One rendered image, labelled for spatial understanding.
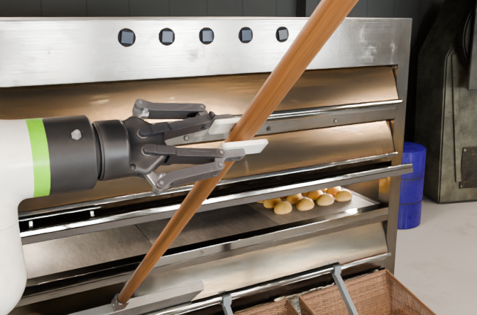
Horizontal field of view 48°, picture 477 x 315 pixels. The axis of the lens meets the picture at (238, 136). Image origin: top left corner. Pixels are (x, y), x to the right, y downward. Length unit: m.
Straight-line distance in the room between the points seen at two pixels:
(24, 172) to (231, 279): 1.82
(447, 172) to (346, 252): 3.88
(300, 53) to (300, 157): 1.78
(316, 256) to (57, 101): 1.38
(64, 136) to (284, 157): 1.75
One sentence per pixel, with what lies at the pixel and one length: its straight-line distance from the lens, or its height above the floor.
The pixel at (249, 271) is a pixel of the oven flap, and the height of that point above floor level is 1.02.
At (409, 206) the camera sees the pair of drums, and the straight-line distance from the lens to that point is 5.65.
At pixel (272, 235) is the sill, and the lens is 2.41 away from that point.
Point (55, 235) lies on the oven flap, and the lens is 1.88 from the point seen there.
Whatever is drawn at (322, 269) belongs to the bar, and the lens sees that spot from 2.13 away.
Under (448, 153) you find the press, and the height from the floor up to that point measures 0.60.
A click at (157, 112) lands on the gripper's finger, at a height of 1.99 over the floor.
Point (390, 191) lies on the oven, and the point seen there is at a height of 1.26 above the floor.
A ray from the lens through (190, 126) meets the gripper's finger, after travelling 0.72.
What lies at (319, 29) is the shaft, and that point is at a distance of 0.57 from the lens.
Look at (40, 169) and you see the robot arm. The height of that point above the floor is 1.95.
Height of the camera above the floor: 2.12
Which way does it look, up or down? 13 degrees down
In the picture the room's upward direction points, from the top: straight up
